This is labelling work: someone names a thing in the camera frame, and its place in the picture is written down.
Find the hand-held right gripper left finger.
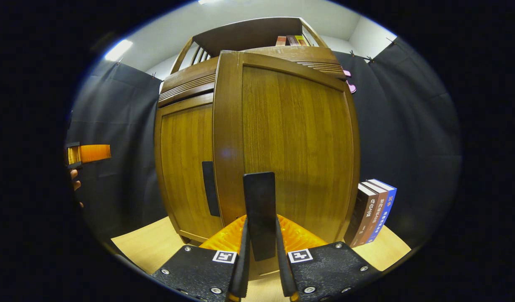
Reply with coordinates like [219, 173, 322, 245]
[150, 214, 251, 302]

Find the ceiling light strip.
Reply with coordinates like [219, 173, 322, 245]
[104, 39, 133, 62]

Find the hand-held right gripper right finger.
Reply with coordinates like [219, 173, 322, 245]
[275, 214, 381, 302]

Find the wooden double-door shoe cabinet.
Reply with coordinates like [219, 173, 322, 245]
[154, 17, 361, 279]

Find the wooden shoe cabinet door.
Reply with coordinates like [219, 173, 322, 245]
[155, 93, 224, 244]
[212, 50, 361, 279]

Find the blue book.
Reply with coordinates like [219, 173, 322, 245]
[366, 179, 397, 244]

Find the black backdrop cloth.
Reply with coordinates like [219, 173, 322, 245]
[65, 37, 463, 248]

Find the dark brown book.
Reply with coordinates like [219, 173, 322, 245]
[344, 183, 379, 248]

